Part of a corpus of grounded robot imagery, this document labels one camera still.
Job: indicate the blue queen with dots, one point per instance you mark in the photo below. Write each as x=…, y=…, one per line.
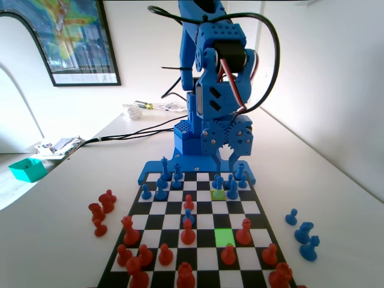
x=219, y=184

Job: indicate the red pawn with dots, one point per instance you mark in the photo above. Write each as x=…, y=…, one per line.
x=146, y=255
x=188, y=237
x=100, y=231
x=123, y=258
x=112, y=196
x=228, y=258
x=165, y=258
x=189, y=205
x=270, y=258

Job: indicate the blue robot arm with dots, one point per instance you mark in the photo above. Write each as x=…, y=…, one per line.
x=192, y=45

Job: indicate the black and white chessboard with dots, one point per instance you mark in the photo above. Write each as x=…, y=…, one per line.
x=204, y=240

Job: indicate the printed paper sheets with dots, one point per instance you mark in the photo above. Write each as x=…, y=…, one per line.
x=169, y=107

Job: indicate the blue king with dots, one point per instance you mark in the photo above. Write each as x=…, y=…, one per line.
x=164, y=169

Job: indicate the yellow black screwdriver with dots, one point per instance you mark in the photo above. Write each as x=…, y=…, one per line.
x=145, y=105

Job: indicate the black zip tie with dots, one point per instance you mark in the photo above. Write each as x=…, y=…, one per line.
x=174, y=68

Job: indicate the crumpled white plastic bag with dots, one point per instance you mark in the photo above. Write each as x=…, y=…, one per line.
x=133, y=114

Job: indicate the red bishop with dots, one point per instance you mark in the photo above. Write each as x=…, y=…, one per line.
x=243, y=235

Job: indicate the red knight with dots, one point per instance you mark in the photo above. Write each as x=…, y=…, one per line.
x=105, y=205
x=96, y=213

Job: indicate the red queen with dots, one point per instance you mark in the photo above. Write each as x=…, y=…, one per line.
x=130, y=235

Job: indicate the pile of paper packets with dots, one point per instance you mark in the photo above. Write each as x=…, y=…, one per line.
x=63, y=144

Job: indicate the red king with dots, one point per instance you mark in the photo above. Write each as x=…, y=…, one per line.
x=137, y=276

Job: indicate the framed map poster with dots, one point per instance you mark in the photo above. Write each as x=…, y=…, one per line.
x=75, y=45

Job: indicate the teal plastic box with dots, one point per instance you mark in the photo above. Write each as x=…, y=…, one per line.
x=30, y=174

